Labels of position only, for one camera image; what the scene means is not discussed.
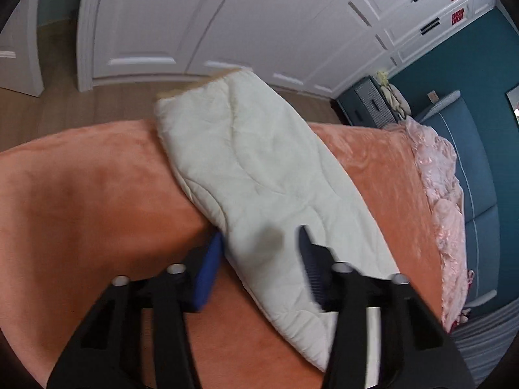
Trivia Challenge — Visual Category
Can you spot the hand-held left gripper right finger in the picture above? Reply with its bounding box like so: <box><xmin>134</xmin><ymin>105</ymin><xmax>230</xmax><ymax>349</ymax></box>
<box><xmin>298</xmin><ymin>225</ymin><xmax>477</xmax><ymax>389</ymax></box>

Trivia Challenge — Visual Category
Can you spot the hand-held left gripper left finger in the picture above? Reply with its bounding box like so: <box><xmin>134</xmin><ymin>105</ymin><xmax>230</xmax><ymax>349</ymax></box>
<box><xmin>46</xmin><ymin>233</ymin><xmax>225</xmax><ymax>389</ymax></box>

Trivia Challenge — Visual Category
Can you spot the white quilted garment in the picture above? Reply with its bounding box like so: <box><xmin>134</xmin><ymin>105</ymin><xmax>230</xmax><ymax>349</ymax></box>
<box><xmin>155</xmin><ymin>71</ymin><xmax>402</xmax><ymax>373</ymax></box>

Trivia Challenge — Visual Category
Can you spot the pink lace bedspread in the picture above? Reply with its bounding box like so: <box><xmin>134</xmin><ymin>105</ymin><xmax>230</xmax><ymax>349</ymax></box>
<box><xmin>383</xmin><ymin>115</ymin><xmax>475</xmax><ymax>335</ymax></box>

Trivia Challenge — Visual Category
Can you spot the orange plush bed blanket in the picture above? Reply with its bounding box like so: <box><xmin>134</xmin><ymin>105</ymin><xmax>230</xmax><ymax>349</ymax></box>
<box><xmin>0</xmin><ymin>118</ymin><xmax>444</xmax><ymax>389</ymax></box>

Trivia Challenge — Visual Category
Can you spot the blue grey nightstand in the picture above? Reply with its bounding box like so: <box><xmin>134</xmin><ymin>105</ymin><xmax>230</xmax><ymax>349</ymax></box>
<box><xmin>336</xmin><ymin>76</ymin><xmax>400</xmax><ymax>127</ymax></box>

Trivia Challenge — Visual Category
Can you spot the grey curtain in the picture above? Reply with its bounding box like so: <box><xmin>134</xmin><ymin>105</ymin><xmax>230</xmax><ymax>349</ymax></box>
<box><xmin>450</xmin><ymin>298</ymin><xmax>516</xmax><ymax>359</ymax></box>

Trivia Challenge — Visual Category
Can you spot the pale yellow plush toy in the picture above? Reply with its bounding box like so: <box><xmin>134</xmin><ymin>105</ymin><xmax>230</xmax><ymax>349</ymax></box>
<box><xmin>375</xmin><ymin>71</ymin><xmax>412</xmax><ymax>120</ymax></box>

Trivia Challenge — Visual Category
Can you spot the blue padded headboard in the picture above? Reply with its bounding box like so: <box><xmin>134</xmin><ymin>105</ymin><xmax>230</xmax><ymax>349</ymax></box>
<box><xmin>422</xmin><ymin>91</ymin><xmax>519</xmax><ymax>309</ymax></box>

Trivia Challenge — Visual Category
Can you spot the white panelled wardrobe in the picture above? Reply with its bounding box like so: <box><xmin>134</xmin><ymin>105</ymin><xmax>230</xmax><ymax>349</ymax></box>
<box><xmin>77</xmin><ymin>0</ymin><xmax>497</xmax><ymax>100</ymax></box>

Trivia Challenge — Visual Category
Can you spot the white door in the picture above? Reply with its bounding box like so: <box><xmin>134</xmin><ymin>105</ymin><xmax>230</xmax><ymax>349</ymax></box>
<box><xmin>0</xmin><ymin>0</ymin><xmax>45</xmax><ymax>98</ymax></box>

